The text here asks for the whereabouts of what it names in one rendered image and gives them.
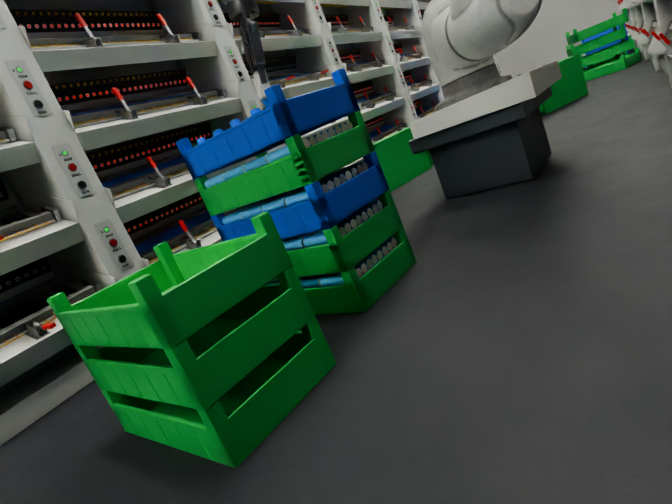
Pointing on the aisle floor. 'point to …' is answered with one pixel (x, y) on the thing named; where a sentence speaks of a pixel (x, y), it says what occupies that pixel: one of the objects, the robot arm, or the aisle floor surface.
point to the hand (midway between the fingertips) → (262, 85)
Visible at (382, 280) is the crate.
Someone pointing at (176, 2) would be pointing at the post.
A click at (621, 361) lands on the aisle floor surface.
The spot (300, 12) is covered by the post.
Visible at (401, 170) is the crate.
